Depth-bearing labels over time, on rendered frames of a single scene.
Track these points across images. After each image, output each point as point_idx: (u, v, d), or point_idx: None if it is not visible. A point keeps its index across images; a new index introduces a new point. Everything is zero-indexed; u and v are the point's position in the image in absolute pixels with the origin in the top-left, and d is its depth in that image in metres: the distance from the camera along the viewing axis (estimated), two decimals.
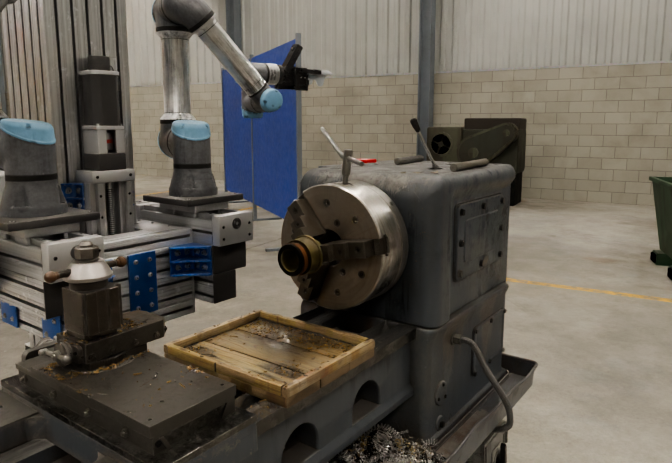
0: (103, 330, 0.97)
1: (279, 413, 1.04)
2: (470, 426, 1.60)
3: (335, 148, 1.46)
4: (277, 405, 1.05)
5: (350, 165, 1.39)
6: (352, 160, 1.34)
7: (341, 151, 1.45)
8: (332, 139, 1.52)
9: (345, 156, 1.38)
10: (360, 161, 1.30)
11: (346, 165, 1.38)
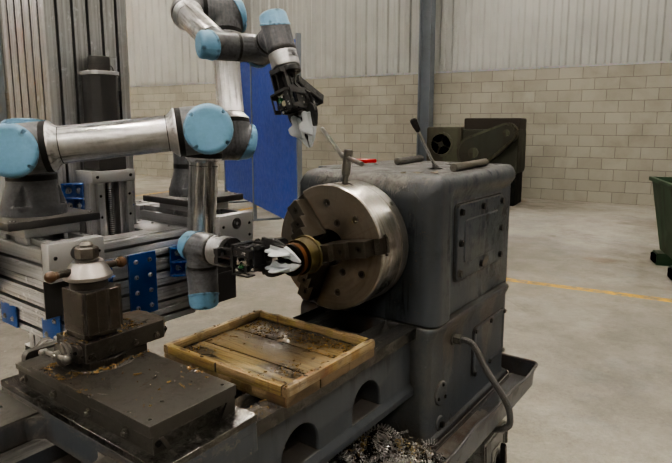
0: (103, 330, 0.97)
1: (279, 413, 1.04)
2: (470, 426, 1.60)
3: (335, 148, 1.46)
4: (277, 405, 1.05)
5: (350, 165, 1.39)
6: (352, 160, 1.34)
7: (341, 151, 1.45)
8: (332, 139, 1.52)
9: (345, 156, 1.38)
10: (360, 161, 1.30)
11: (346, 165, 1.38)
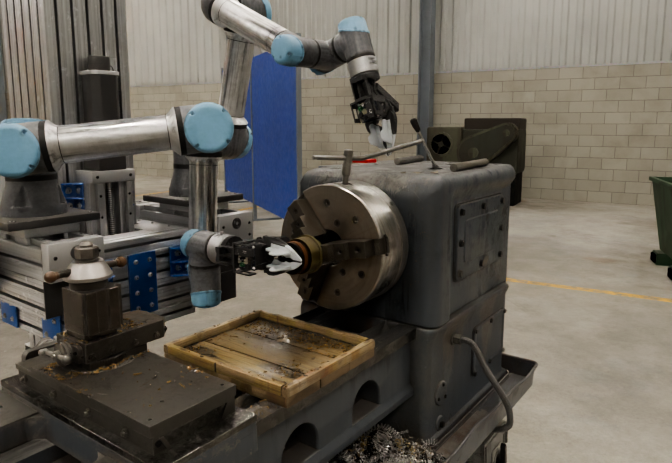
0: (103, 330, 0.97)
1: (279, 413, 1.04)
2: (470, 426, 1.60)
3: (374, 153, 1.44)
4: (277, 405, 1.05)
5: (345, 165, 1.38)
6: (328, 156, 1.37)
7: (370, 156, 1.42)
8: (394, 147, 1.46)
9: (343, 155, 1.39)
10: (313, 155, 1.34)
11: (342, 164, 1.39)
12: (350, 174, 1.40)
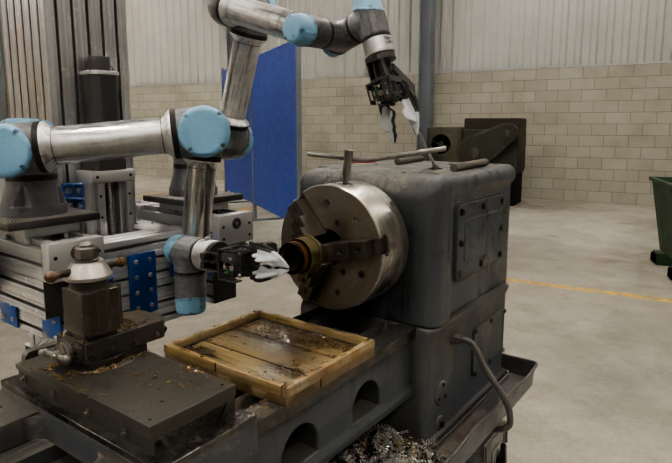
0: (103, 330, 0.97)
1: (279, 413, 1.04)
2: (470, 426, 1.60)
3: (382, 156, 1.39)
4: (277, 405, 1.05)
5: (343, 165, 1.39)
6: (327, 155, 1.40)
7: (374, 158, 1.38)
8: (406, 152, 1.38)
9: (345, 155, 1.40)
10: (309, 151, 1.39)
11: (343, 164, 1.40)
12: (349, 175, 1.39)
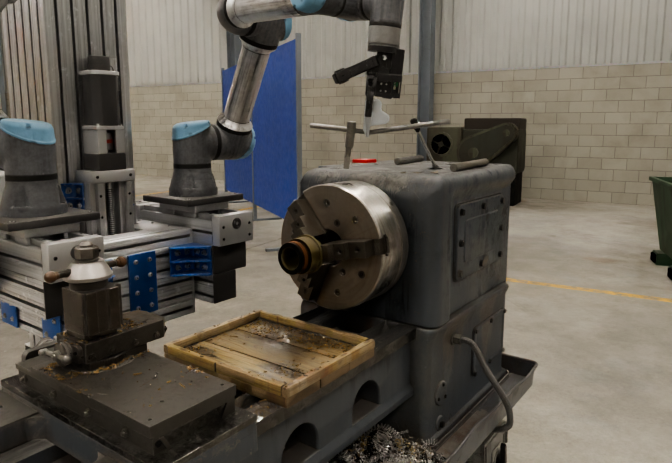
0: (103, 330, 0.97)
1: (279, 413, 1.04)
2: (470, 426, 1.60)
3: (385, 128, 1.38)
4: (277, 405, 1.05)
5: (346, 137, 1.37)
6: (329, 126, 1.38)
7: (377, 130, 1.37)
8: (409, 124, 1.37)
9: (348, 127, 1.38)
10: (311, 123, 1.38)
11: (345, 136, 1.38)
12: (352, 147, 1.38)
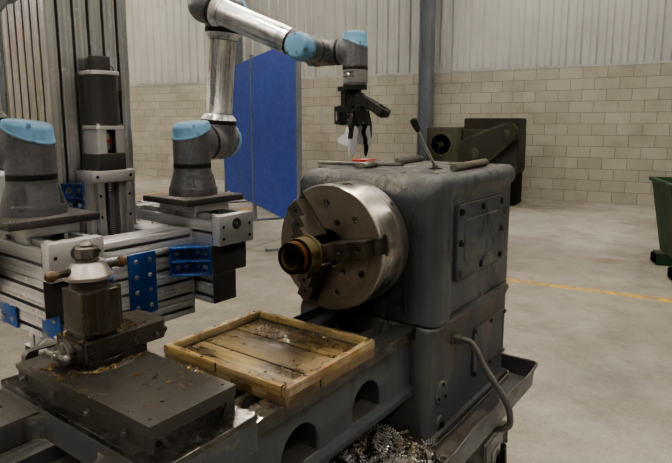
0: (103, 330, 0.97)
1: (279, 413, 1.04)
2: (470, 426, 1.60)
3: (351, 161, 1.74)
4: (277, 405, 1.05)
5: (372, 166, 1.67)
6: (388, 162, 1.66)
7: None
8: (339, 164, 1.79)
9: (375, 161, 1.68)
10: (403, 163, 1.63)
11: (373, 162, 1.66)
12: (363, 166, 1.66)
